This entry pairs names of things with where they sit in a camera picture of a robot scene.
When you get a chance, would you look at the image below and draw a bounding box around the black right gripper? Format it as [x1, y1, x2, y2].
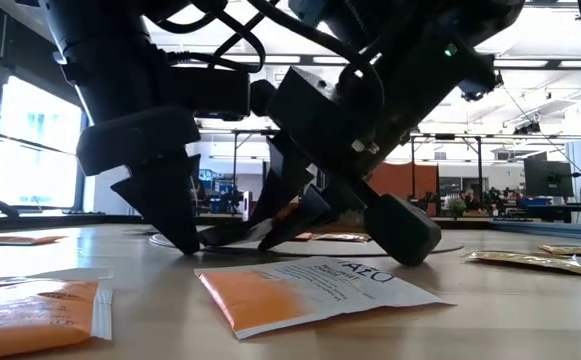
[248, 69, 443, 268]

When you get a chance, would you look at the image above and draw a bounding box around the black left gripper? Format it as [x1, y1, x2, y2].
[69, 54, 202, 257]

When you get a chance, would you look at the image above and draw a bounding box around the yellow tea packet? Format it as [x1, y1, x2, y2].
[538, 244, 581, 258]
[314, 232, 372, 244]
[466, 249, 581, 277]

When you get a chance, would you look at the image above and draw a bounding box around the round grey mat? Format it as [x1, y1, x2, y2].
[148, 230, 465, 258]

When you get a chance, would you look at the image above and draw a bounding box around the orange room partition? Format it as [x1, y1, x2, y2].
[367, 162, 440, 201]

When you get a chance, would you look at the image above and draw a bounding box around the small green potted plant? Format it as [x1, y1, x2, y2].
[447, 197, 469, 220]

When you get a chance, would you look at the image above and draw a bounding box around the large glass window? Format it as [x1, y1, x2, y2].
[0, 74, 91, 212]

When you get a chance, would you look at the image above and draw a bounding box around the black computer monitor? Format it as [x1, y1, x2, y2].
[523, 158, 575, 198]

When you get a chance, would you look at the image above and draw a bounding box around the long overhead light bar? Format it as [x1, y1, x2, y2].
[169, 49, 581, 71]

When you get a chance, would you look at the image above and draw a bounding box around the black background station frame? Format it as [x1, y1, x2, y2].
[194, 128, 486, 216]

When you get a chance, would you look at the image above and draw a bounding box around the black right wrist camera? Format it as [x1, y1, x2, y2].
[267, 67, 356, 151]

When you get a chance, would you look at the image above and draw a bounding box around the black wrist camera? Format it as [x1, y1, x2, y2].
[167, 66, 252, 122]
[267, 67, 356, 151]

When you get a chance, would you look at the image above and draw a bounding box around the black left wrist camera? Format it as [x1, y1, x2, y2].
[167, 66, 252, 122]

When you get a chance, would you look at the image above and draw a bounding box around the black aluminium table frame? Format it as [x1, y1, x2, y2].
[0, 213, 501, 232]

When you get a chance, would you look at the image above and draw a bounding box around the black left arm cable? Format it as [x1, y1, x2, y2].
[154, 0, 269, 74]

